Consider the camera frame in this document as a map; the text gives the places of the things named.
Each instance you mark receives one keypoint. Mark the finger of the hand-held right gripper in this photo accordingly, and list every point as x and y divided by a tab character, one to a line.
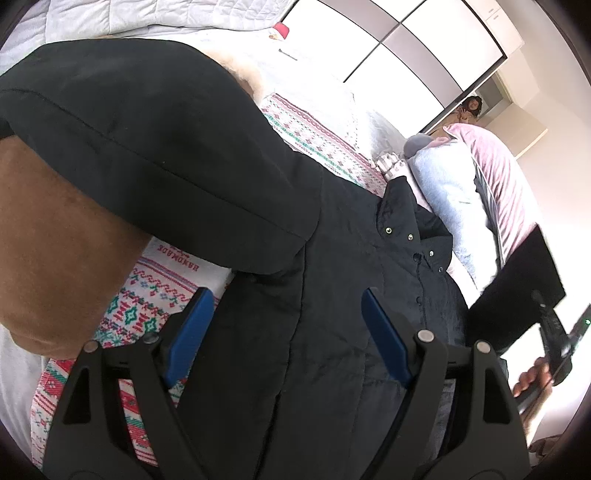
551	327

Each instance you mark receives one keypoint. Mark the person's right hand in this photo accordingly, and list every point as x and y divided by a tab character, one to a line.
533	377

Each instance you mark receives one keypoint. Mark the small white remote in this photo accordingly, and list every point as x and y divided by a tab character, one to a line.
288	52

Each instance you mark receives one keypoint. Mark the white and grey wardrobe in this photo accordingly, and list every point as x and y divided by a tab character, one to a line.
406	46

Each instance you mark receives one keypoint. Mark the pale pink blanket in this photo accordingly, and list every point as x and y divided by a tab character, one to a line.
466	281

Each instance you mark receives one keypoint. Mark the small red object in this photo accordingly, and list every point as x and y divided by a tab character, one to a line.
281	31

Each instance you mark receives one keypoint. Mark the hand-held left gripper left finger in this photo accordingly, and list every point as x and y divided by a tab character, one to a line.
189	337

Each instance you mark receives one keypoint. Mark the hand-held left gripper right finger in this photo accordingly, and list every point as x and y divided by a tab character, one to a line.
385	337

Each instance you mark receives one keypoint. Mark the patterned knit blanket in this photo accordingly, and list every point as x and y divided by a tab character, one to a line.
152	318

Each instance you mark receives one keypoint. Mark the light blue duvet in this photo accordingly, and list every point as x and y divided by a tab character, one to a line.
448	198

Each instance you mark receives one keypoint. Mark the pink velvet pillow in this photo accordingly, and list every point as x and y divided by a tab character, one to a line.
503	194

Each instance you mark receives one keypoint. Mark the fringed striped towel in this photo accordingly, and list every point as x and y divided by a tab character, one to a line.
388	166

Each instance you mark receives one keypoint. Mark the brown coat with fur trim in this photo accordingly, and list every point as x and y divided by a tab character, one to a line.
60	240

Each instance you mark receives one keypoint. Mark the black coat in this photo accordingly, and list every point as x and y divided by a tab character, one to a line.
346	277

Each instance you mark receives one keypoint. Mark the grey quilted headboard cover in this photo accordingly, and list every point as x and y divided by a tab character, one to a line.
115	18

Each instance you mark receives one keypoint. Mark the grey cloth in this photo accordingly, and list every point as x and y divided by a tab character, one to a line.
417	143

